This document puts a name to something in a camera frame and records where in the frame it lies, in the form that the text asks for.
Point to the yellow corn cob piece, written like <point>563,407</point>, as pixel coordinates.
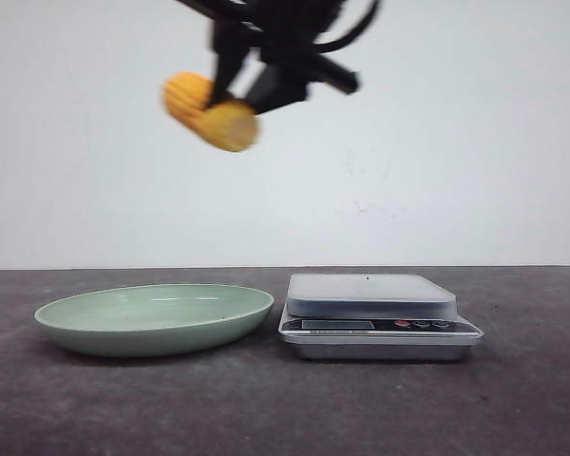
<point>230,125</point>

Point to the light green plate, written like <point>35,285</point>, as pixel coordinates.
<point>153,320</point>

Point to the silver digital kitchen scale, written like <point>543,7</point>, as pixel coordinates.
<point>374,317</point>

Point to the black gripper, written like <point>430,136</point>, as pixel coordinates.
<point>284,34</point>

